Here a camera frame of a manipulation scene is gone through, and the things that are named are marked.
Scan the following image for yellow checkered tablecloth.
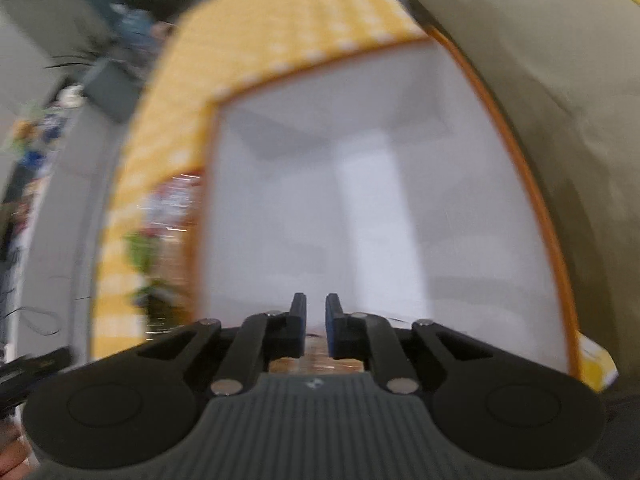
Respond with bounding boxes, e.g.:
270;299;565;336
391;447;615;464
90;0;618;393

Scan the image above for orange cardboard box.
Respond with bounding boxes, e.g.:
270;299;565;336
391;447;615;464
190;27;583;386

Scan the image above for person's left hand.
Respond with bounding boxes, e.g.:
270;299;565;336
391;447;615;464
0;425;31;480

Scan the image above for orange noodle snack packet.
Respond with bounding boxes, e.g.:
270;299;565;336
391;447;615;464
269;337;368;375

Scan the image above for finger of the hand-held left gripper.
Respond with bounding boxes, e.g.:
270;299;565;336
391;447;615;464
0;347;73;411

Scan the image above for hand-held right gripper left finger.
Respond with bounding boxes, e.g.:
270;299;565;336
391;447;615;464
137;292;307;396

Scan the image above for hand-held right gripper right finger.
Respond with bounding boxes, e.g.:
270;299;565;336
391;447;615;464
325;292;493;395

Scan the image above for red and green snack packet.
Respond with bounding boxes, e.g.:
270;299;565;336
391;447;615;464
125;170;206;341

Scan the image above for grey-green trash bin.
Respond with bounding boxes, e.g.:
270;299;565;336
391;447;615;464
82;57;146;122

